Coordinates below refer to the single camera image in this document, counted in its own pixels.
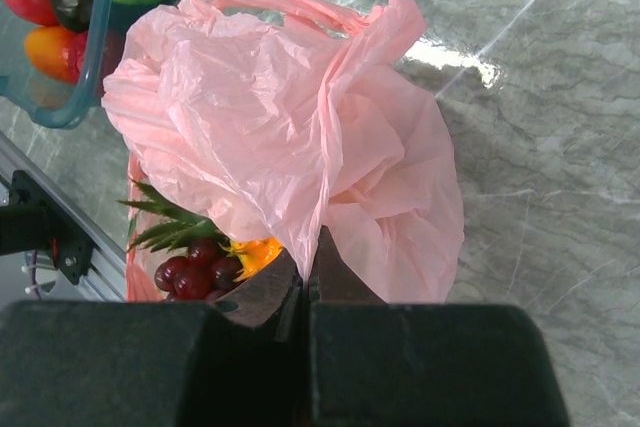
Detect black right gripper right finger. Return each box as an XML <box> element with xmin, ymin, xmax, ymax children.
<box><xmin>308</xmin><ymin>229</ymin><xmax>570</xmax><ymax>426</ymax></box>

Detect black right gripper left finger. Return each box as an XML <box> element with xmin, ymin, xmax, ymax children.
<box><xmin>1</xmin><ymin>253</ymin><xmax>304</xmax><ymax>426</ymax></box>

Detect purple fake grapes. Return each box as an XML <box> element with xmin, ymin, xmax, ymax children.
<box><xmin>154</xmin><ymin>238</ymin><xmax>244</xmax><ymax>301</ymax></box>

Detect fake pineapple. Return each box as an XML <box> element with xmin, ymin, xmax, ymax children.
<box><xmin>124</xmin><ymin>180</ymin><xmax>283</xmax><ymax>283</ymax></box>

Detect pink plastic bag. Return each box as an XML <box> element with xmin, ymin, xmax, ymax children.
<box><xmin>102</xmin><ymin>0</ymin><xmax>464</xmax><ymax>303</ymax></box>

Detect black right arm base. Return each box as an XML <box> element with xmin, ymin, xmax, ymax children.
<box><xmin>1</xmin><ymin>170</ymin><xmax>94</xmax><ymax>285</ymax></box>

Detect orange red fake mango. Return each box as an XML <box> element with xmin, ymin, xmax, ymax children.
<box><xmin>24</xmin><ymin>26</ymin><xmax>79</xmax><ymax>84</ymax></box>

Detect red fake strawberry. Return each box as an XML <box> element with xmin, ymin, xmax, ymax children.
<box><xmin>67</xmin><ymin>30</ymin><xmax>125</xmax><ymax>97</ymax></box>

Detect teal plastic fruit basket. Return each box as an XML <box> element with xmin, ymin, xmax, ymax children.
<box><xmin>1</xmin><ymin>0</ymin><xmax>175</xmax><ymax>129</ymax></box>

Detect aluminium mounting rail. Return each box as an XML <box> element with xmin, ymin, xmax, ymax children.
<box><xmin>1</xmin><ymin>136</ymin><xmax>125</xmax><ymax>302</ymax></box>

